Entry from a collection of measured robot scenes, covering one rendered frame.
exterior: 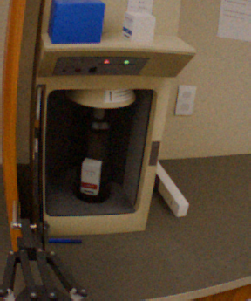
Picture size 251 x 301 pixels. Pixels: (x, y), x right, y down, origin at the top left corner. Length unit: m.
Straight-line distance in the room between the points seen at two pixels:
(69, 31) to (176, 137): 0.92
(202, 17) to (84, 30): 0.76
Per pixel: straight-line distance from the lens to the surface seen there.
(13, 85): 0.90
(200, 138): 1.72
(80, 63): 0.91
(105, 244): 1.22
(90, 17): 0.85
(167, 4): 1.01
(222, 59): 1.63
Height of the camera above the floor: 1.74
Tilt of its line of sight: 26 degrees down
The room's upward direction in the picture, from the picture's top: 7 degrees clockwise
